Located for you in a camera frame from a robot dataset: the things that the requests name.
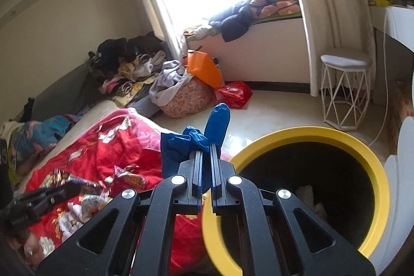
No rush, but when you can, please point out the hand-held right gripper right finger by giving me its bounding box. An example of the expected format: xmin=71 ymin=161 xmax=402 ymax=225
xmin=210 ymin=146 xmax=376 ymax=276

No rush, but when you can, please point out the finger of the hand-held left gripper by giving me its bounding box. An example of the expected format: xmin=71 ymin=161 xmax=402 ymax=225
xmin=45 ymin=181 xmax=82 ymax=199

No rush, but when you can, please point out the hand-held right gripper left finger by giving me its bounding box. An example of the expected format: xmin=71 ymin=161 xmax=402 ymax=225
xmin=35 ymin=149 xmax=203 ymax=276

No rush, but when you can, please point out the blue plastic glove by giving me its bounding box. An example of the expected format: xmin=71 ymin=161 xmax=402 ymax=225
xmin=160 ymin=103 xmax=231 ymax=180

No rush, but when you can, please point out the yellow trash bin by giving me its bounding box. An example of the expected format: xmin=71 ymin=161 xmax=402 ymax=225
xmin=201 ymin=126 xmax=391 ymax=276

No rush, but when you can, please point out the person's left hand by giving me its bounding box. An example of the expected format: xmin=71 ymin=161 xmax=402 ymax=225
xmin=6 ymin=226 xmax=44 ymax=264

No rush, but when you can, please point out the blue patterned cloth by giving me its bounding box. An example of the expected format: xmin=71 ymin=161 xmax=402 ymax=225
xmin=12 ymin=114 xmax=79 ymax=167

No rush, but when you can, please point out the red floral blanket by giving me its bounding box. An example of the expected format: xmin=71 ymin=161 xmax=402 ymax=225
xmin=18 ymin=107 xmax=235 ymax=276

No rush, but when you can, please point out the orange and pink snack wrapper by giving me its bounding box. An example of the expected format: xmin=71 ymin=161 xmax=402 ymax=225
xmin=113 ymin=165 xmax=145 ymax=187

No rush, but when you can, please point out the floral cloth bundle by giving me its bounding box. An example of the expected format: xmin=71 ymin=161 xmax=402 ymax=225
xmin=160 ymin=76 xmax=215 ymax=119

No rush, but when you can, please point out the red plastic bag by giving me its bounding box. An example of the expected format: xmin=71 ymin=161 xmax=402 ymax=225
xmin=214 ymin=81 xmax=253 ymax=110

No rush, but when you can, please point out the grey headboard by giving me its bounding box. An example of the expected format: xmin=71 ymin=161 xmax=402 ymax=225
xmin=19 ymin=62 xmax=104 ymax=123

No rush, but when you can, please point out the lilac garment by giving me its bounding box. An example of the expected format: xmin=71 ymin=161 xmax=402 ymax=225
xmin=148 ymin=60 xmax=190 ymax=107

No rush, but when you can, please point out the orange bag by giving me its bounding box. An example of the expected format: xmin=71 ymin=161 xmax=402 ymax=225
xmin=187 ymin=50 xmax=225 ymax=90

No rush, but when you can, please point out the pile of clothes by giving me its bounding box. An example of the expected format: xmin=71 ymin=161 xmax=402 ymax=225
xmin=88 ymin=31 xmax=169 ymax=102

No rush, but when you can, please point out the dark puffer jacket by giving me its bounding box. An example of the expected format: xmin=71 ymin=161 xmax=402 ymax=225
xmin=208 ymin=3 xmax=260 ymax=43

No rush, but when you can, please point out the white curtain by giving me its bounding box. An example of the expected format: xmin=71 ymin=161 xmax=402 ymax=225
xmin=124 ymin=0 xmax=190 ymax=61

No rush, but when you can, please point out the white scalloped panel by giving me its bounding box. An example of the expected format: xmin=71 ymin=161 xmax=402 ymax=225
xmin=384 ymin=116 xmax=414 ymax=265

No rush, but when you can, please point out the cardboard box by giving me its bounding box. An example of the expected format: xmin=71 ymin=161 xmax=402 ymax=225
xmin=387 ymin=81 xmax=413 ymax=135

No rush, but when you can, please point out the white desk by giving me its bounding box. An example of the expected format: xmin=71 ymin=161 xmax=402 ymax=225
xmin=369 ymin=4 xmax=414 ymax=54

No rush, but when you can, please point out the white wire stool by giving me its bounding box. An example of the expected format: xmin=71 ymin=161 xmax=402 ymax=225
xmin=320 ymin=47 xmax=372 ymax=132

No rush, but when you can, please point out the white cable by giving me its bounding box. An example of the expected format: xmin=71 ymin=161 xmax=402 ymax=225
xmin=368 ymin=9 xmax=389 ymax=148

